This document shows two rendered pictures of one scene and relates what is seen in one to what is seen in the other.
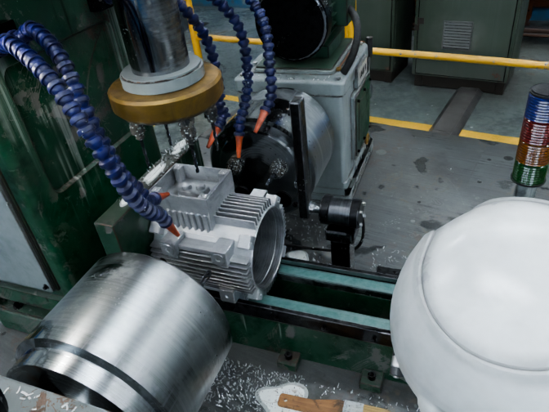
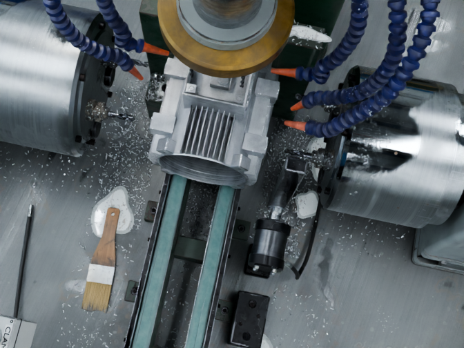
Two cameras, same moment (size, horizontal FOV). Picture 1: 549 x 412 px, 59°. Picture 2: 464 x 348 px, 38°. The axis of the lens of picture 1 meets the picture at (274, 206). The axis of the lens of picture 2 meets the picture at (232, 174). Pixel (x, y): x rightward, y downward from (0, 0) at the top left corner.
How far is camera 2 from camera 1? 87 cm
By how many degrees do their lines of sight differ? 50
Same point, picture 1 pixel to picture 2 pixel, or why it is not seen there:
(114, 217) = (152, 9)
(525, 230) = not seen: outside the picture
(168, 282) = (53, 92)
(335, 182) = (424, 239)
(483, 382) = not seen: outside the picture
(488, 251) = not seen: outside the picture
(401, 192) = (454, 337)
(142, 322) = (9, 84)
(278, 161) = (328, 157)
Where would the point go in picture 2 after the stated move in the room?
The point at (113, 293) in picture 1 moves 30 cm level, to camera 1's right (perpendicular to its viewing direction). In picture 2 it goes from (28, 51) to (61, 240)
